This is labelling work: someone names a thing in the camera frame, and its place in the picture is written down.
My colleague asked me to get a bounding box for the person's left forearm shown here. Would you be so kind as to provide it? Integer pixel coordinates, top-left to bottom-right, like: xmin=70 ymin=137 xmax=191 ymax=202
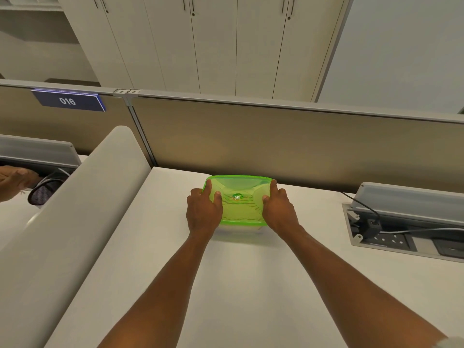
xmin=97 ymin=227 xmax=219 ymax=348

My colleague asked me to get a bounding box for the green lidded food container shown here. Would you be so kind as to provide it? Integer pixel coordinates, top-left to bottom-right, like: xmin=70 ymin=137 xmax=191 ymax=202
xmin=202 ymin=174 xmax=273 ymax=236

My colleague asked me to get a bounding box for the white cabinet with doors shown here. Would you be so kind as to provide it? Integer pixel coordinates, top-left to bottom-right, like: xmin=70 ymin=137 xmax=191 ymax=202
xmin=56 ymin=0 xmax=354 ymax=102

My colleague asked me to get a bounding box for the black power adapter plug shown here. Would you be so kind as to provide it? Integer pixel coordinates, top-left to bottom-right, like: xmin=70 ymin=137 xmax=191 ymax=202
xmin=365 ymin=218 xmax=382 ymax=237

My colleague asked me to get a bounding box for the black mesh chair back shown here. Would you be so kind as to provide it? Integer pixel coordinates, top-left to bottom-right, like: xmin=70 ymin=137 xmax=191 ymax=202
xmin=28 ymin=169 xmax=71 ymax=207

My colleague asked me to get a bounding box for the blue number sign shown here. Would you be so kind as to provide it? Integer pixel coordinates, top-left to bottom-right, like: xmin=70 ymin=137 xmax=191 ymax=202
xmin=31 ymin=88 xmax=107 ymax=113

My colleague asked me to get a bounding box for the person's right forearm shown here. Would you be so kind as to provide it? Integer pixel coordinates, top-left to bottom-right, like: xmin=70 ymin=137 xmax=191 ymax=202
xmin=270 ymin=225 xmax=450 ymax=348

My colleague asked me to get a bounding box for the person's left hand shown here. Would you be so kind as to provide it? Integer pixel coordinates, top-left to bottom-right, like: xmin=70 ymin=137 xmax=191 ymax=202
xmin=186 ymin=188 xmax=224 ymax=236

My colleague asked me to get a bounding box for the gray desk socket box flap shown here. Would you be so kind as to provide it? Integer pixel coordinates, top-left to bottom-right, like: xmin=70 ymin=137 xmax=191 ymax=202
xmin=0 ymin=134 xmax=82 ymax=169

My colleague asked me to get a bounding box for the black cable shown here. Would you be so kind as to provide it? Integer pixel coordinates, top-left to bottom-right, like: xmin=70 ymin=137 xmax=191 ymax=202
xmin=340 ymin=191 xmax=382 ymax=224

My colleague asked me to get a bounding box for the beige desk partition panel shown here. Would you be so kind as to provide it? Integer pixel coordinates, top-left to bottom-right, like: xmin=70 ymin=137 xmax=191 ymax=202
xmin=0 ymin=79 xmax=154 ymax=168
xmin=124 ymin=90 xmax=464 ymax=204

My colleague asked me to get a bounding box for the white cable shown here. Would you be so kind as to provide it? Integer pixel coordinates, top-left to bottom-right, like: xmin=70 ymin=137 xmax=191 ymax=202
xmin=393 ymin=227 xmax=464 ymax=236

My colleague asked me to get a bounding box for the white open wall shelf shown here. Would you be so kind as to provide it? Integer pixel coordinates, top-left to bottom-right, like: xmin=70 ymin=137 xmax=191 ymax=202
xmin=0 ymin=0 xmax=78 ymax=45

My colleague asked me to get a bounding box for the gray desk power socket box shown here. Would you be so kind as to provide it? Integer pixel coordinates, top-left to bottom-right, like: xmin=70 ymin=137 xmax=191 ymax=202
xmin=342 ymin=182 xmax=464 ymax=264

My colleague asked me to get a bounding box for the person's right hand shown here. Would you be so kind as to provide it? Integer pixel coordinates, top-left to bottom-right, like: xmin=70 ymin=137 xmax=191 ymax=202
xmin=261 ymin=179 xmax=301 ymax=233

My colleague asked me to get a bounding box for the white curved desk divider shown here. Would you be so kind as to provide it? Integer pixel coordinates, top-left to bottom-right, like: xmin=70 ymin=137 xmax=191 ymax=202
xmin=0 ymin=125 xmax=152 ymax=348

